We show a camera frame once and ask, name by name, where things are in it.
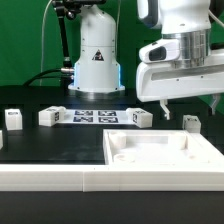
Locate white square table top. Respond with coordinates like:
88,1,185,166
103,129,224,167

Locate white thin cable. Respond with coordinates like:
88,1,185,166
39,0,54,87

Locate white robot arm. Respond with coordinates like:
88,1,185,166
69,0,224,107

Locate fiducial tag sheet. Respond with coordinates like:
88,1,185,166
61,109,133,125

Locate white front fence rail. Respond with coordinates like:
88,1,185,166
0,164,224,192

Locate black cable bundle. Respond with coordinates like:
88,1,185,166
22,68,75,88

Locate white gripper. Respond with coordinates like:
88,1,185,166
136,39,224,120

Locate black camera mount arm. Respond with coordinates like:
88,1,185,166
52,0,107,67

